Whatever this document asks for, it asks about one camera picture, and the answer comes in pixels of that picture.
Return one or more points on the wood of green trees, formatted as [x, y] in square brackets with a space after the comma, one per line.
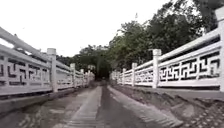
[140, 43]

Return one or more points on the white stone railing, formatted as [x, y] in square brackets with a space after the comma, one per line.
[51, 66]
[156, 66]

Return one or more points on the grey stone ramp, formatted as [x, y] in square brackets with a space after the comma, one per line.
[110, 110]

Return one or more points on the stone stairs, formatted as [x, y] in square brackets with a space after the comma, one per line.
[186, 110]
[36, 111]

